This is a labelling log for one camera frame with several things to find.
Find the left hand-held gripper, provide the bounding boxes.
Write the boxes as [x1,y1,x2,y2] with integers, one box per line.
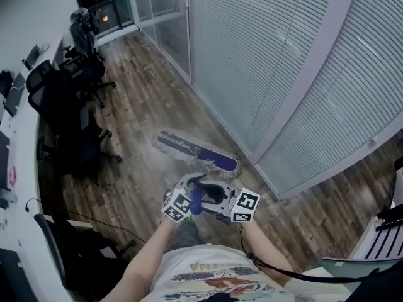
[161,173,207,223]

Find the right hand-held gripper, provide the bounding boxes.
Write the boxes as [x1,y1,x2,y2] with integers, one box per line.
[197,181,261,225]

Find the blue mop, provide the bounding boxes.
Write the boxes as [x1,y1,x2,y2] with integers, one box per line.
[150,128,242,216]

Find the person's left forearm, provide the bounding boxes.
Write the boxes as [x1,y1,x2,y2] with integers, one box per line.
[99,220,179,302]

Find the person's right forearm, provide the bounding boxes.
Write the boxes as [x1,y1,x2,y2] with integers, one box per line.
[241,223,295,284]

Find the brown wooden floor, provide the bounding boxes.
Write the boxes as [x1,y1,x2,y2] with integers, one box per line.
[37,30,403,273]

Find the person's dark trousers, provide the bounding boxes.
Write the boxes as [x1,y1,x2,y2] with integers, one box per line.
[171,217,206,252]

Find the person's white printed shirt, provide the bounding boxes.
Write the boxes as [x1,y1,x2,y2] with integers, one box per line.
[147,243,351,302]

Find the white window blinds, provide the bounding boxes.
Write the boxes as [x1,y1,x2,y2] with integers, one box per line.
[255,0,403,198]
[188,0,335,157]

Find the large black office chair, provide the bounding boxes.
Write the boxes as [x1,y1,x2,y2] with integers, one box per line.
[26,59,124,182]

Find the black office chair thin backrest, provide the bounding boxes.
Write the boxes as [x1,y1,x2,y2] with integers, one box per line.
[33,212,137,302]

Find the black mesh office chair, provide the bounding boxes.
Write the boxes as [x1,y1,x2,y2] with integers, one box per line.
[59,45,117,109]

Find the glass table top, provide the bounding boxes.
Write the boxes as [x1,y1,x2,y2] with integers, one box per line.
[310,255,403,293]

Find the frosted glass partition panel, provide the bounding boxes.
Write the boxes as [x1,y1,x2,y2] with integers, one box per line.
[130,0,191,77]

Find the white rack with black slats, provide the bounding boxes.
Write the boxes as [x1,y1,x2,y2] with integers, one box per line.
[351,168,403,261]

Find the long white desk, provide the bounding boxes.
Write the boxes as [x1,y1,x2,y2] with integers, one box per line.
[0,35,95,302]

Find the grey hooded jacket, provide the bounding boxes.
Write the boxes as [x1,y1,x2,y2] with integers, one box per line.
[69,7,99,55]

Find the closed dark laptop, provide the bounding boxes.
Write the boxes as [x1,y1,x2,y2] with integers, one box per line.
[3,72,27,118]

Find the dark glass door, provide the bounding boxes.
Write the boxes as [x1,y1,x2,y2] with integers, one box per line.
[72,0,133,39]

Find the thin black floor cable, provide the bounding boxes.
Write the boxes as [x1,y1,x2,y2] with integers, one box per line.
[65,210,148,244]

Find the black wrist strap cable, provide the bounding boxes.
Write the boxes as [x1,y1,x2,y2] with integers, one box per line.
[239,224,380,284]

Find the black earphone cable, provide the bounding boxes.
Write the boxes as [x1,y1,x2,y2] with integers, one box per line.
[25,198,42,214]

